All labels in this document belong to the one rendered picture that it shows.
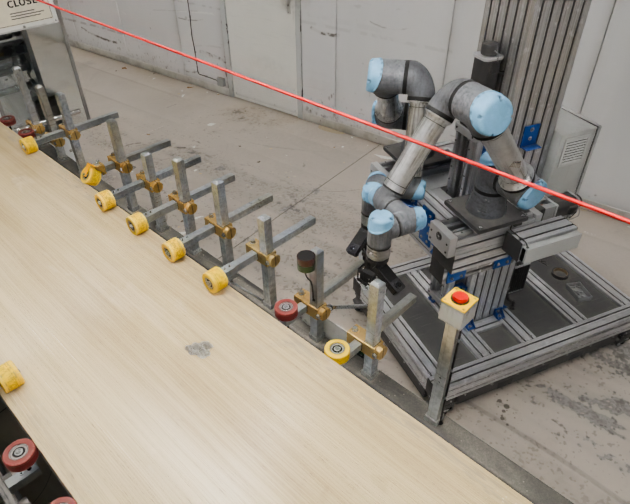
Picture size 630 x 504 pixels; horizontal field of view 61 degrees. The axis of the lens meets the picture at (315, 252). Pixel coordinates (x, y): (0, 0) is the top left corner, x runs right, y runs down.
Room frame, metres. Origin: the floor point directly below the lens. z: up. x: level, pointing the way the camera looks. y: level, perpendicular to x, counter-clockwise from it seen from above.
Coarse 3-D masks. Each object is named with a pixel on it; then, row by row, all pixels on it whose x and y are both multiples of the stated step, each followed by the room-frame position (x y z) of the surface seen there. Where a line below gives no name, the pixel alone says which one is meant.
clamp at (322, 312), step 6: (306, 294) 1.40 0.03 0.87; (294, 300) 1.40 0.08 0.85; (300, 300) 1.38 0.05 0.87; (306, 300) 1.37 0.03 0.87; (312, 306) 1.34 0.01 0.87; (324, 306) 1.34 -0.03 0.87; (306, 312) 1.36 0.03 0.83; (312, 312) 1.34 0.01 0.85; (318, 312) 1.32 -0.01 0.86; (324, 312) 1.32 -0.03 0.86; (330, 312) 1.34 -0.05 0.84; (318, 318) 1.31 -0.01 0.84; (324, 318) 1.32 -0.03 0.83
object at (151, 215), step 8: (224, 176) 2.08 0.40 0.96; (232, 176) 2.09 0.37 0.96; (208, 184) 2.02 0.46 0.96; (224, 184) 2.05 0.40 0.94; (192, 192) 1.95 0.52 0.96; (200, 192) 1.96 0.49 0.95; (208, 192) 1.99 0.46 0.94; (160, 208) 1.83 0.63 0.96; (168, 208) 1.84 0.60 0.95; (176, 208) 1.87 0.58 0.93; (152, 216) 1.78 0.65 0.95; (160, 216) 1.81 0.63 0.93
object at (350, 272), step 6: (354, 264) 1.58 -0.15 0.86; (360, 264) 1.58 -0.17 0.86; (348, 270) 1.54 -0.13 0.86; (354, 270) 1.54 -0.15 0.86; (336, 276) 1.51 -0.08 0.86; (342, 276) 1.51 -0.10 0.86; (348, 276) 1.52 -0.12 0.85; (330, 282) 1.48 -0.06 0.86; (336, 282) 1.48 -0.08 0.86; (342, 282) 1.49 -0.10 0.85; (324, 288) 1.44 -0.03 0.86; (330, 288) 1.45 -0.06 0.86; (336, 288) 1.47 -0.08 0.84; (324, 294) 1.42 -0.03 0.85; (300, 306) 1.35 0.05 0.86; (306, 306) 1.35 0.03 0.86; (300, 312) 1.33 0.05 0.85; (288, 324) 1.29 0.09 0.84
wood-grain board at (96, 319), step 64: (0, 128) 2.73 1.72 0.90; (0, 192) 2.06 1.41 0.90; (64, 192) 2.06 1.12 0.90; (0, 256) 1.60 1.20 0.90; (64, 256) 1.60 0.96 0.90; (128, 256) 1.59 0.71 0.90; (0, 320) 1.26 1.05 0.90; (64, 320) 1.25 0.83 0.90; (128, 320) 1.25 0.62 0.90; (192, 320) 1.25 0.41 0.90; (256, 320) 1.25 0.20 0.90; (64, 384) 0.99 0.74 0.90; (128, 384) 0.99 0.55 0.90; (192, 384) 0.99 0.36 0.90; (256, 384) 0.99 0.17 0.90; (320, 384) 0.98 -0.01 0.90; (64, 448) 0.79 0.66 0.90; (128, 448) 0.78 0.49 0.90; (192, 448) 0.78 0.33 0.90; (256, 448) 0.78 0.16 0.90; (320, 448) 0.78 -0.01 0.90; (384, 448) 0.78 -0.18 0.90; (448, 448) 0.78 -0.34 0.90
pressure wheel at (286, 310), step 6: (282, 300) 1.33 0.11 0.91; (288, 300) 1.33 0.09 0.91; (276, 306) 1.30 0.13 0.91; (282, 306) 1.31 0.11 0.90; (288, 306) 1.31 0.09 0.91; (294, 306) 1.30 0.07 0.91; (276, 312) 1.28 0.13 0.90; (282, 312) 1.28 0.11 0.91; (288, 312) 1.28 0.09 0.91; (294, 312) 1.28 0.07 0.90; (282, 318) 1.27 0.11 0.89; (288, 318) 1.27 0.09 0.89; (294, 318) 1.28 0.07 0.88
